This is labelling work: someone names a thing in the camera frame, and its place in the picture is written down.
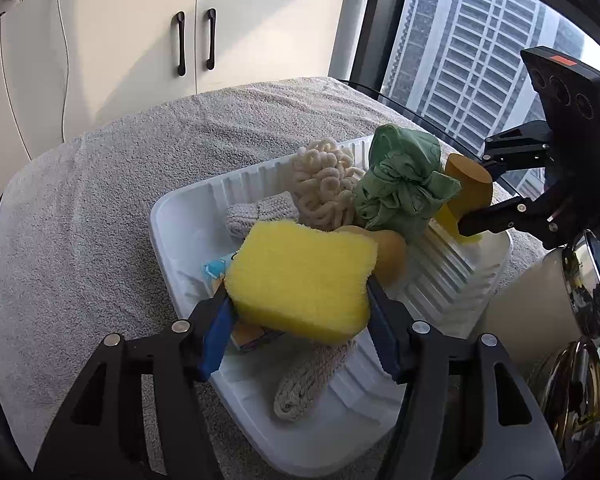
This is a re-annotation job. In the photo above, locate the orange wedge sponge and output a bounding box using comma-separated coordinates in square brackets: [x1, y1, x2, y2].
[442, 154, 494, 211]

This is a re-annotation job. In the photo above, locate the orange round sponge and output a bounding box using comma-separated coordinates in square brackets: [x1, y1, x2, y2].
[337, 225, 408, 286]

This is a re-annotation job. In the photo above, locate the green cloth scrunchie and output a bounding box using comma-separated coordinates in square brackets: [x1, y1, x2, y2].
[354, 124, 462, 241]

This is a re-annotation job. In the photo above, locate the grey high-rise building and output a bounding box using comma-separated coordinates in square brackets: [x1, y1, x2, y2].
[382, 0, 561, 153]

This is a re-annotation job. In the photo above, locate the white plastic tray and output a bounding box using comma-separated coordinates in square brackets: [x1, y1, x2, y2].
[149, 135, 513, 466]

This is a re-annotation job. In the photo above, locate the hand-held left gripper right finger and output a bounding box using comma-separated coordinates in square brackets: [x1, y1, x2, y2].
[366, 276, 566, 480]

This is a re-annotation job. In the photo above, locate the yellow tissue packet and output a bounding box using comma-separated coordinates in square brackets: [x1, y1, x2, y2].
[227, 320, 286, 356]

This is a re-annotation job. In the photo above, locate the white mug with chrome lid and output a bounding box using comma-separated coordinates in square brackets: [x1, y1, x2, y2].
[472, 230, 600, 376]

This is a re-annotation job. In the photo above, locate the cream knitted cloth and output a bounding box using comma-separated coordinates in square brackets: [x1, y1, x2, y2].
[272, 337, 361, 422]

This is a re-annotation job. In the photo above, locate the grey terry towel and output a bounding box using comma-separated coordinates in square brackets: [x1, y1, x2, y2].
[0, 76, 546, 471]

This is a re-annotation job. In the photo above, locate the black window frame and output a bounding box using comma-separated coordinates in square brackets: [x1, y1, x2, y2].
[347, 0, 416, 86]

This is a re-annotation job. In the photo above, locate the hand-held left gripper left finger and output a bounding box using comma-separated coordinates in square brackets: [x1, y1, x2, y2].
[32, 284, 237, 480]

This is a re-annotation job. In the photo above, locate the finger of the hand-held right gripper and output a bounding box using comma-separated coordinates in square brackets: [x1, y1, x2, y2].
[482, 120, 556, 183]
[457, 195, 556, 238]

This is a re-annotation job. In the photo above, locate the black cabinet handle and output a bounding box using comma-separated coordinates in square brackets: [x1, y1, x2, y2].
[172, 11, 187, 77]
[204, 8, 217, 71]

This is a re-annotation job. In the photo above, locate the white cable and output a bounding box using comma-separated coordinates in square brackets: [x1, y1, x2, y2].
[55, 0, 72, 143]

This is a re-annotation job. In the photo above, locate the cream chunky yarn knot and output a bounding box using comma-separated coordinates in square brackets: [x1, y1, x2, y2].
[292, 140, 366, 232]

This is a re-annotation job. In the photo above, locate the grey knitted cloth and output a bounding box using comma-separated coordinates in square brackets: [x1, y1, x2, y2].
[225, 194, 301, 238]

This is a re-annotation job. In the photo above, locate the white cabinet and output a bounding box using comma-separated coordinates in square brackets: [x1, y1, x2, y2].
[0, 0, 351, 161]

